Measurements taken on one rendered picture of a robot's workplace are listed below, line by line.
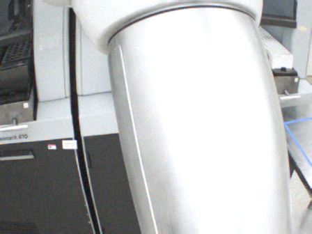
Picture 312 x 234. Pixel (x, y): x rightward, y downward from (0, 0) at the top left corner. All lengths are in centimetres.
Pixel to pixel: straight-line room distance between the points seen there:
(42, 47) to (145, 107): 84
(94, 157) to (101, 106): 16
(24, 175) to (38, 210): 19
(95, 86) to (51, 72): 15
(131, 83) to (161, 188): 5
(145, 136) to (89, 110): 85
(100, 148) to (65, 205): 29
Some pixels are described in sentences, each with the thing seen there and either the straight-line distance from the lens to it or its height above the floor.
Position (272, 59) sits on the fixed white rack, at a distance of 116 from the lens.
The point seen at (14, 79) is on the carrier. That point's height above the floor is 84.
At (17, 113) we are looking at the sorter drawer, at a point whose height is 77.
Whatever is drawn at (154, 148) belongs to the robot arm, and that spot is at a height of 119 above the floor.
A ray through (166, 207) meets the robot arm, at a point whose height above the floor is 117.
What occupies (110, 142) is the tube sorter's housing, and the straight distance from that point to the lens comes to 108.
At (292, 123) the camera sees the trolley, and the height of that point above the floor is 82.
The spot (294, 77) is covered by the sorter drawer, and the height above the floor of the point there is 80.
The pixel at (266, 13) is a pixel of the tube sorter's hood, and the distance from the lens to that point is 113.
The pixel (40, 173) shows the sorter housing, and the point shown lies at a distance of 115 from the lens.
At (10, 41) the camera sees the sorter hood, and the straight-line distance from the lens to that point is 99.
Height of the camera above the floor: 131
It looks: 35 degrees down
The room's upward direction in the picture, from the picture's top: 2 degrees clockwise
